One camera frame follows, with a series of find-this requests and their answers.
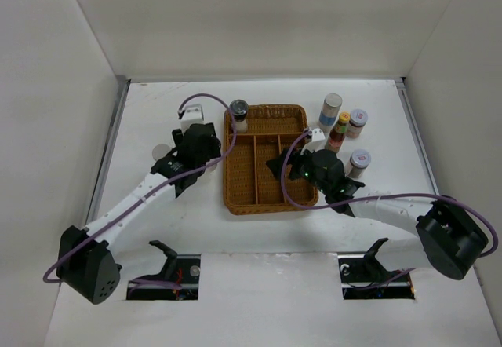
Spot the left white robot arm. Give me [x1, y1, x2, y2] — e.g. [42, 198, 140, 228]
[56, 122, 221, 305]

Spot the silver-lid salt shaker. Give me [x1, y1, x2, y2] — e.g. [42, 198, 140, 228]
[318, 93, 343, 132]
[151, 144, 173, 162]

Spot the left silver-lid salt shaker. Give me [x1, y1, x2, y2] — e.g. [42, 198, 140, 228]
[151, 144, 173, 162]

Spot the near red-label spice jar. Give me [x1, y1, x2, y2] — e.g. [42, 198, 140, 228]
[346, 149, 372, 178]

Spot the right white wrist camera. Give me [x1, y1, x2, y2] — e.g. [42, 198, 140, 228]
[302, 128, 325, 153]

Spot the clear-lid white spice jar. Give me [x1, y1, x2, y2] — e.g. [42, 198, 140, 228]
[230, 99, 249, 133]

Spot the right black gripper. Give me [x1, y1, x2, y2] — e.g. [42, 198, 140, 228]
[266, 142, 330, 195]

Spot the right silver-lid salt shaker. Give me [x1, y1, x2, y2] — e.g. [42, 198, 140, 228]
[318, 93, 343, 132]

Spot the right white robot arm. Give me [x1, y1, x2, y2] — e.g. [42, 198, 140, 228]
[266, 149, 488, 281]

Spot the far red-label spice jar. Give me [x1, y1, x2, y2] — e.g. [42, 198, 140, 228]
[346, 108, 368, 138]

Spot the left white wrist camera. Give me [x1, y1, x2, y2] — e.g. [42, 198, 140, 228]
[178, 104, 205, 133]

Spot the brown wicker tray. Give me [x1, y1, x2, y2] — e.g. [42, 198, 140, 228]
[222, 104, 319, 215]

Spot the yellow-cap red sauce bottle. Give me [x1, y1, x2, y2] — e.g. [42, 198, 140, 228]
[325, 111, 350, 153]

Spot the red-label spice jar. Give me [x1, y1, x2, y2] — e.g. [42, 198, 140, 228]
[346, 149, 372, 178]
[346, 108, 368, 138]

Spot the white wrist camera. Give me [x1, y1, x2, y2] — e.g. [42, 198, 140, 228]
[302, 128, 325, 153]
[178, 104, 205, 133]

